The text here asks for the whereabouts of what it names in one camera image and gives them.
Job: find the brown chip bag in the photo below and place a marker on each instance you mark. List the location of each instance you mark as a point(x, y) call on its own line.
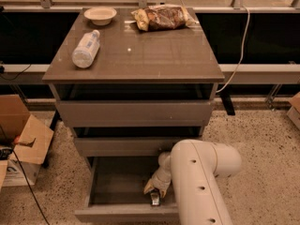
point(162, 17)

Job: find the grey top drawer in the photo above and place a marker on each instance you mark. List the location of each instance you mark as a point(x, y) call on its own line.
point(113, 114)

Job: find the grey drawer cabinet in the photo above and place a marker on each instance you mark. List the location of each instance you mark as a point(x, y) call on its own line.
point(131, 65)

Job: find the grey middle drawer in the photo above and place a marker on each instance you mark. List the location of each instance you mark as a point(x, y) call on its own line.
point(125, 147)

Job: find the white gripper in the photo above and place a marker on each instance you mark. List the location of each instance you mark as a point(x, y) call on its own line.
point(160, 181)

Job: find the cardboard box at right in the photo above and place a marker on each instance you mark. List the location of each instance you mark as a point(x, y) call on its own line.
point(294, 112)

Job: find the blue silver redbull can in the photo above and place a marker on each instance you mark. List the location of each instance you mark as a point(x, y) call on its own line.
point(155, 198)

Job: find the grey open bottom drawer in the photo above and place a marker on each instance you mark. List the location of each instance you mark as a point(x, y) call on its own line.
point(115, 192)

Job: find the clear plastic water bottle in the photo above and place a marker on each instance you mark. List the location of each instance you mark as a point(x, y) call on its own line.
point(84, 54)

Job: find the white printed box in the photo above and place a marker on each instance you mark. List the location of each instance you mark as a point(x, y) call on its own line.
point(19, 171)

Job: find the white paper bowl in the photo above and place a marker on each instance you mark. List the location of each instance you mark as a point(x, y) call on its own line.
point(100, 15)

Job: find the open cardboard box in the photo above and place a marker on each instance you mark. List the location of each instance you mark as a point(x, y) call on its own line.
point(16, 121)

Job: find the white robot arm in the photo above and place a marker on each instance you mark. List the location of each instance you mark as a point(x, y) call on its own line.
point(191, 169)

